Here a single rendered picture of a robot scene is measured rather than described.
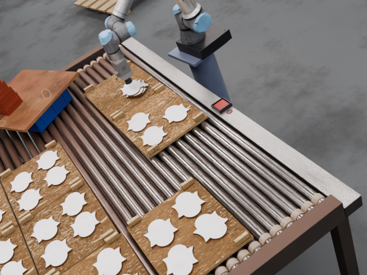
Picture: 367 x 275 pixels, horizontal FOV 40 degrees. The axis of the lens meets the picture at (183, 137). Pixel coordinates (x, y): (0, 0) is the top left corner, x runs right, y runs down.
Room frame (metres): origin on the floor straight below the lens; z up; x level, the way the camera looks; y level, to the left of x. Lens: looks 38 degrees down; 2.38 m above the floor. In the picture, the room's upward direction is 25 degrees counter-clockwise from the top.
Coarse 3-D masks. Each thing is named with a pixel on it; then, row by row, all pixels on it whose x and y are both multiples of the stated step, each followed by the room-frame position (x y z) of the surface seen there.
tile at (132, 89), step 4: (140, 80) 2.41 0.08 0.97; (132, 84) 2.40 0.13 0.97; (136, 84) 2.38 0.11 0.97; (140, 84) 2.37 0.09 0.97; (124, 88) 2.40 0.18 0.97; (128, 88) 2.38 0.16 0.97; (132, 88) 2.36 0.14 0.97; (136, 88) 2.34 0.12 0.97; (124, 92) 2.36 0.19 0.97; (128, 92) 2.34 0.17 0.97; (132, 92) 2.32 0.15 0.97; (136, 92) 2.31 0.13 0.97; (124, 96) 2.34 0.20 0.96
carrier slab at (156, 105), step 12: (156, 96) 2.24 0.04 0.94; (168, 96) 2.19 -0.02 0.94; (144, 108) 2.18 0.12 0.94; (156, 108) 2.14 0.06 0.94; (192, 108) 2.01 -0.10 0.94; (120, 120) 2.18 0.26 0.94; (156, 120) 2.04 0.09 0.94; (192, 120) 1.92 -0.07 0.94; (132, 132) 2.03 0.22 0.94; (168, 132) 1.91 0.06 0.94; (180, 132) 1.87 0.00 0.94; (168, 144) 1.83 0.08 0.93
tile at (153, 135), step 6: (162, 126) 1.96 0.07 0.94; (144, 132) 1.98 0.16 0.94; (150, 132) 1.96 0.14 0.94; (156, 132) 1.94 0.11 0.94; (162, 132) 1.92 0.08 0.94; (144, 138) 1.93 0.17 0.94; (150, 138) 1.91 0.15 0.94; (156, 138) 1.89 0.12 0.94; (162, 138) 1.88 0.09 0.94; (144, 144) 1.89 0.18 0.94; (150, 144) 1.87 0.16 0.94
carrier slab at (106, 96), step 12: (144, 72) 2.52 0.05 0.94; (108, 84) 2.57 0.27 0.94; (120, 84) 2.51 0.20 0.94; (156, 84) 2.35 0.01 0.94; (96, 96) 2.50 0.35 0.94; (108, 96) 2.45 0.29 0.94; (120, 96) 2.39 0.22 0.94; (144, 96) 2.29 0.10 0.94; (108, 108) 2.33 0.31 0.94; (120, 108) 2.28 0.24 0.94; (132, 108) 2.24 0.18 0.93
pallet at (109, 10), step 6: (78, 0) 6.28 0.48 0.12; (84, 0) 6.19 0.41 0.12; (90, 0) 6.10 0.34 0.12; (96, 0) 6.03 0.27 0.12; (102, 0) 5.94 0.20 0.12; (108, 0) 5.89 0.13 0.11; (114, 0) 5.78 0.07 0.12; (84, 6) 6.01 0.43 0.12; (90, 6) 5.98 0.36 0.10; (96, 6) 5.84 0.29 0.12; (102, 6) 5.76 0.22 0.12; (108, 6) 5.69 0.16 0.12; (114, 6) 5.61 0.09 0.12; (108, 12) 5.54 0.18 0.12
